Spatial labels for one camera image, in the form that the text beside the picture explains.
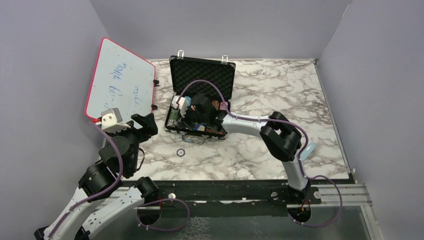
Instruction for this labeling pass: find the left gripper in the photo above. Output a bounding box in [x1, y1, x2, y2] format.
[109, 113, 158, 174]

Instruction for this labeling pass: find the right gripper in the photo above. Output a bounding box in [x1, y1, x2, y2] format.
[176, 106, 208, 132]

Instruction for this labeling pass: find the blue playing card deck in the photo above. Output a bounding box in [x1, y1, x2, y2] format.
[193, 123, 207, 132]

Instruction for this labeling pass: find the black poker case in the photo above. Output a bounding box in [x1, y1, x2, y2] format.
[164, 51, 236, 140]

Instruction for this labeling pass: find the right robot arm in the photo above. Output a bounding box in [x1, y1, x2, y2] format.
[173, 94, 311, 204]

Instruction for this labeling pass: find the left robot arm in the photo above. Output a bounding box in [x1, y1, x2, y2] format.
[34, 108, 159, 240]

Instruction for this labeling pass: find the orange black chip stack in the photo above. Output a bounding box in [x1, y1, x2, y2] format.
[211, 100, 221, 111]

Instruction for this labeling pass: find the purple green chip stack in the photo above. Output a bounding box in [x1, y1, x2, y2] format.
[219, 101, 230, 111]

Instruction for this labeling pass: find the red green chip stack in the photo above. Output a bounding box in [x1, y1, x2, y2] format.
[166, 107, 181, 128]

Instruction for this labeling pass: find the grey poker chip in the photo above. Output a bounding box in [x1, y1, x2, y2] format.
[176, 148, 186, 157]

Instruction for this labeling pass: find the pink framed whiteboard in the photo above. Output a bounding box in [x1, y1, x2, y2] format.
[84, 37, 156, 122]

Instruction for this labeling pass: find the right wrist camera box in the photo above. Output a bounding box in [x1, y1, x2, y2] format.
[171, 95, 190, 118]

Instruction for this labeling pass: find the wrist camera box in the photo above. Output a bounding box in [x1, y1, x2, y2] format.
[99, 108, 131, 134]
[171, 95, 190, 118]

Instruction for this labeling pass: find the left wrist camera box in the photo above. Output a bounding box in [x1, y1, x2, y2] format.
[99, 108, 131, 134]

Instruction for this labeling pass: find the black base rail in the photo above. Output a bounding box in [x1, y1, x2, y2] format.
[114, 179, 344, 223]

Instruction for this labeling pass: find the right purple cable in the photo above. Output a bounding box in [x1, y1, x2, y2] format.
[175, 79, 344, 229]

